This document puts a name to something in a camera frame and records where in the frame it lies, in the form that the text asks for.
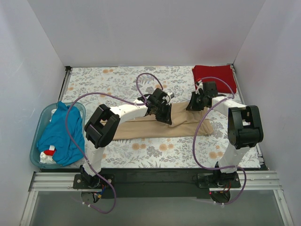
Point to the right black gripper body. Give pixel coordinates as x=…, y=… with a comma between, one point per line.
x=192, y=102

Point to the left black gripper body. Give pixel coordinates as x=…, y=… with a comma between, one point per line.
x=165, y=114

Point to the beige t shirt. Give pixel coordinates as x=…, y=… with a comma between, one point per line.
x=184, y=124

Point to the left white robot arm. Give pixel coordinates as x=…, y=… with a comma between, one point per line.
x=102, y=126

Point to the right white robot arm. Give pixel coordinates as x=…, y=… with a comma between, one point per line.
x=244, y=131

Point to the folded red t shirt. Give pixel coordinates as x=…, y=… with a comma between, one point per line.
x=210, y=73

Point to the floral table cloth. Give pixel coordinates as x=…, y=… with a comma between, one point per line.
x=113, y=85

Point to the blue t shirt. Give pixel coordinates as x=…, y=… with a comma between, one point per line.
x=65, y=132

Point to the teal plastic basket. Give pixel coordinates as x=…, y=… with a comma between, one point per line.
x=44, y=120

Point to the white and red garment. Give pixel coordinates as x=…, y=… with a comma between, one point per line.
x=46, y=157

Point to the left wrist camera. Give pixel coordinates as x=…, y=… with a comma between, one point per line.
x=160, y=97

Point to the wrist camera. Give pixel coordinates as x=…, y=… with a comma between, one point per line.
x=160, y=97
x=210, y=88

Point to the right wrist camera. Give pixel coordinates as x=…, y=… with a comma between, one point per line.
x=210, y=88

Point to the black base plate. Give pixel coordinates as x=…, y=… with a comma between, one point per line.
x=160, y=182

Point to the aluminium frame rail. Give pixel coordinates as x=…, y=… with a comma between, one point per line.
x=63, y=181

